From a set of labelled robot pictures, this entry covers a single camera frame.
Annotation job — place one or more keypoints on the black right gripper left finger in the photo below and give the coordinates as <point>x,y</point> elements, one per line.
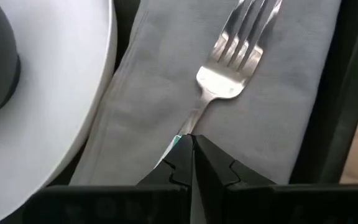
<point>172,174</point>

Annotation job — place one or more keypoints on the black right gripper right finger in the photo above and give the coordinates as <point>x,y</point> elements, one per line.
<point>222,177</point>

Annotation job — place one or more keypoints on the grey cloth napkin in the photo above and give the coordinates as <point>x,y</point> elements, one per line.
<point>154,77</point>

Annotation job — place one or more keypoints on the white round plate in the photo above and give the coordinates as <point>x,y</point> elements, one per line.
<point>57,93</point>

